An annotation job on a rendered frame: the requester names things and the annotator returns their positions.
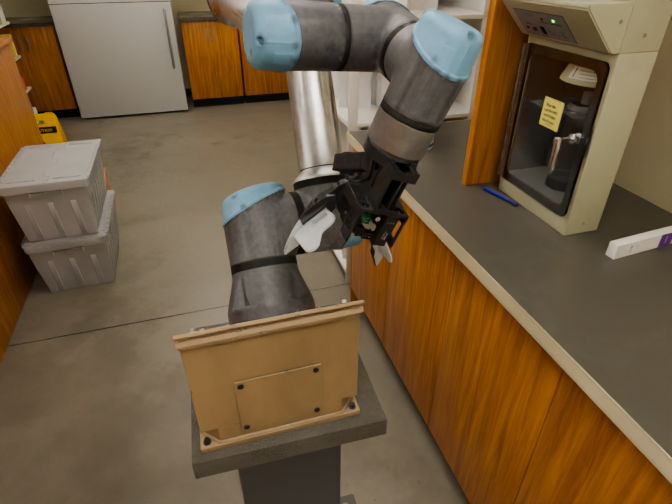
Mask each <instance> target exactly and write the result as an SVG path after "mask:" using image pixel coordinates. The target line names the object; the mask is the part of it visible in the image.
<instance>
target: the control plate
mask: <svg viewBox="0 0 672 504"><path fill-rule="evenodd" d="M513 10H514V11H515V13H516V15H517V16H518V18H519V20H520V21H521V23H522V25H523V26H524V28H525V30H526V31H527V33H531V34H536V35H540V36H544V37H549V38H553V39H557V40H561V41H566V42H570V43H574V44H577V42H576V40H575V38H574V36H573V35H572V33H571V31H570V29H569V27H568V25H567V23H566V22H565V20H564V18H563V16H558V15H552V14H546V13H540V12H535V11H529V10H523V9H517V8H513ZM540 17H541V18H543V21H542V20H541V19H540ZM551 20H554V21H555V23H553V22H552V21H551ZM527 25H528V26H529V27H530V28H528V27H527ZM534 26H535V27H536V28H537V29H538V30H537V31H535V30H533V27H534ZM539 26H541V27H544V29H545V30H546V32H547V34H544V33H543V32H542V30H541V28H540V27H539ZM549 30H551V31H552V33H551V32H550V33H549ZM556 31H557V32H558V33H559V34H557V35H556V34H555V33H556ZM562 33H565V36H562Z"/></svg>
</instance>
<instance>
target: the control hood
mask: <svg viewBox="0 0 672 504"><path fill-rule="evenodd" d="M502 1H503V3H504V4H505V6H506V7H507V9H508V11H509V12H510V14H511V16H512V17H513V19H514V20H515V22H516V24H517V25H518V27H519V29H520V30H521V32H522V33H524V34H528V35H532V36H536V37H540V38H545V39H549V40H553V41H557V42H561V43H566V44H570V45H574V46H578V47H582V48H586V49H591V50H595V51H599V52H603V53H607V54H617V53H619V50H620V47H621V44H622V41H623V37H624V34H625V31H626V27H627V24H628V21H629V18H630V14H631V11H632V8H633V3H629V2H620V1H612V0H502ZM513 8H517V9H523V10H529V11H535V12H540V13H546V14H552V15H558V16H563V18H564V20H565V22H566V23H567V25H568V27H569V29H570V31H571V33H572V35H573V36H574V38H575V40H576V42H577V44H574V43H570V42H566V41H561V40H557V39H553V38H549V37H544V36H540V35H536V34H531V33H527V31H526V30H525V28H524V26H523V25H522V23H521V21H520V20H519V18H518V16H517V15H516V13H515V11H514V10H513Z"/></svg>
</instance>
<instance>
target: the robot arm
mask: <svg viewBox="0 0 672 504"><path fill-rule="evenodd" d="M207 4H208V6H209V8H210V10H211V11H212V13H213V14H214V15H215V17H216V18H217V19H219V20H220V21H221V22H222V23H223V24H225V25H227V26H229V27H232V28H238V29H239V30H240V31H241V32H242V33H243V44H244V50H245V54H246V55H247V60H248V62H249V64H250V65H251V66H252V67H253V68H255V69H257V70H268V71H273V72H277V73H285V72H286V78H287V85H288V92H289V99H290V106H291V113H292V120H293V128H294V135H295V142H296V149H297V156H298V163H299V170H300V173H299V176H298V177H297V178H296V180H295V181H294V182H293V186H294V192H285V188H284V187H283V185H282V184H281V183H278V182H276V183H275V182H267V183H261V184H257V185H253V186H250V187H246V188H244V189H241V190H239V191H237V192H235V193H233V194H231V195H230V196H228V197H227V198H226V199H225V200H224V202H223V204H222V217H223V224H222V227H223V228H224V232H225V238H226V244H227V250H228V256H229V262H230V268H231V274H232V289H231V295H230V302H229V308H228V320H229V325H232V324H237V323H242V322H248V321H253V320H258V319H263V318H269V317H274V316H279V315H284V314H290V313H295V312H300V311H305V310H311V309H316V307H315V302H314V298H313V296H312V294H311V292H310V290H309V288H308V286H307V284H306V283H305V281H304V279H303V277H302V275H301V273H300V271H299V269H298V264H297V259H296V255H299V254H307V253H315V252H322V251H329V250H342V249H343V248H347V247H352V246H356V245H358V244H360V243H361V242H362V241H363V240H364V239H367V240H369V241H370V243H371V250H370V252H371V256H372V259H373V262H374V265H375V266H377V265H378V264H379V262H380V261H381V259H382V257H383V256H384V257H385V258H386V259H387V260H388V262H389V263H392V256H391V253H390V250H389V248H388V245H389V247H391V248H392V246H393V244H394V243H395V241H396V239H397V237H398V236H399V234H400V232H401V231H402V229H403V227H404V225H405V224H406V222H407V220H408V218H409V216H408V214H407V212H406V211H405V209H404V208H403V206H402V204H401V203H400V201H399V198H400V196H401V194H402V193H403V191H404V189H405V187H406V185H407V183H409V184H413V185H415V184H416V182H417V180H418V179H419V177H420V174H419V173H418V172H417V170H416V169H415V168H416V167H417V165H418V163H419V160H421V159H422V158H423V156H424V155H425V153H426V151H427V149H428V147H429V145H430V144H431V142H432V140H433V138H434V136H435V135H436V133H437V131H438V130H439V128H440V126H441V124H442V122H443V120H444V119H445V117H446V115H447V113H448V111H449V110H450V108H451V106H452V104H453V102H454V101H455V99H456V97H457V95H458V93H459V92H460V90H461V88H462V86H463V84H464V82H465V81H466V80H468V78H469V77H470V75H471V72H472V67H473V65H474V63H475V61H476V59H477V57H478V55H479V53H480V51H481V49H482V47H483V37H482V35H481V33H480V32H479V31H478V30H476V29H475V28H473V27H472V26H470V25H468V24H466V23H464V22H463V21H461V20H459V19H457V18H455V17H453V16H451V15H449V14H446V13H444V12H442V11H439V10H436V9H427V10H425V11H424V12H423V13H422V15H421V17H420V19H419V18H418V17H416V16H415V15H414V14H412V13H411V12H410V11H409V9H408V8H406V7H405V6H404V5H403V4H401V3H399V2H397V1H394V0H367V1H366V2H363V3H362V4H350V3H342V0H207ZM331 71H332V72H334V71H338V72H379V73H381V74H382V75H383V76H384V77H385V78H386V79H387V80H388V81H389V82H390V84H389V86H388V88H387V90H386V92H385V95H384V97H383V99H382V102H381V103H380V105H379V107H378V110H377V112H376V114H375V116H374V119H373V121H372V123H371V125H370V127H369V130H368V132H367V133H368V136H367V138H366V140H365V143H364V145H363V149H364V151H365V152H343V150H342V143H341V136H340V129H339V122H338V115H337V108H336V101H335V93H334V86H333V79H332V72H331ZM399 220H400V222H401V225H400V227H399V229H398V230H397V232H396V234H395V236H394V237H393V236H392V234H391V233H392V231H393V229H394V228H395V226H396V224H397V222H398V221H399ZM387 243H388V245H387Z"/></svg>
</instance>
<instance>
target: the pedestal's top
mask: <svg viewBox="0 0 672 504"><path fill-rule="evenodd" d="M227 325H229V322H227V323H221V324H215V325H209V326H203V327H198V328H196V330H197V331H198V329H202V328H204V329H205V330H206V329H211V328H216V327H221V326H227ZM355 399H356V401H357V404H358V406H359V409H360V414H357V415H353V416H349V417H345V418H341V419H337V420H333V421H329V422H325V423H321V424H317V425H313V426H309V427H305V428H301V429H297V430H294V431H290V432H286V433H282V434H278V435H274V436H270V437H266V438H262V439H258V440H254V441H250V442H246V443H242V444H238V445H234V446H230V447H226V448H222V449H218V450H214V451H210V452H206V453H201V447H200V432H199V425H198V421H197V417H196V413H195V409H194V405H193V401H192V397H191V448H192V467H193V471H194V474H195V478H196V479H199V478H203V477H207V476H212V475H216V474H220V473H224V472H228V471H233V470H237V469H241V468H245V467H249V466H254V465H258V464H262V463H266V462H270V461H275V460H279V459H283V458H287V457H291V456H296V455H300V454H304V453H308V452H312V451H317V450H321V449H325V448H329V447H333V446H338V445H342V444H346V443H350V442H354V441H358V440H363V439H367V438H371V437H375V436H379V435H384V434H386V426H387V418H386V416H385V413H384V411H383V408H382V406H381V404H380V401H379V399H378V397H377V394H376V392H375V390H374V387H373V385H372V383H371V380H370V378H369V376H368V373H367V371H366V369H365V366H364V364H363V362H362V359H361V357H360V355H359V352H358V378H357V395H355Z"/></svg>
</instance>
